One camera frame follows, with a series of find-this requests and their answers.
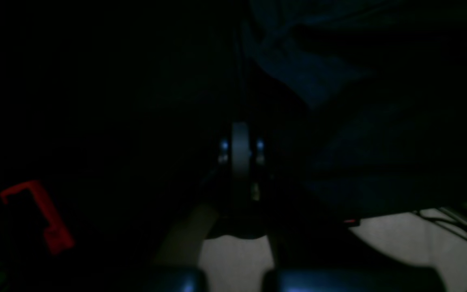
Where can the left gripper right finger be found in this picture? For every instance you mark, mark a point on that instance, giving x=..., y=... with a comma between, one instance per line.
x=313, y=249

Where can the orange blue clamp bottom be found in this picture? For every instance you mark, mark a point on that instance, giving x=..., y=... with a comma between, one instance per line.
x=36, y=224

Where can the black table cloth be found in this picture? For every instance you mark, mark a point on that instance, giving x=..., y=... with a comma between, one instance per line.
x=109, y=103

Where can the dark grey long-sleeve T-shirt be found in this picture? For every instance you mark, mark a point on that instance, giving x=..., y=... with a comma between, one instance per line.
x=365, y=111

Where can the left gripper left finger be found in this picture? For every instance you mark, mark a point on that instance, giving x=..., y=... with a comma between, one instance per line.
x=176, y=264

